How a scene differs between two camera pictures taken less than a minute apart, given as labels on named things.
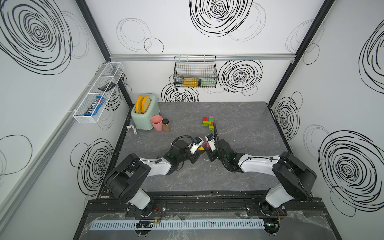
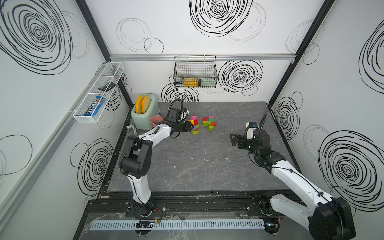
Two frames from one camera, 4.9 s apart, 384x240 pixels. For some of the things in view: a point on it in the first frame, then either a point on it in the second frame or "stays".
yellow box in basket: (190, 82) stays
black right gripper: (210, 154) -> (241, 145)
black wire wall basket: (195, 71) stays
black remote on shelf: (107, 87) stays
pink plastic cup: (157, 122) stays
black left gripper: (195, 156) -> (187, 128)
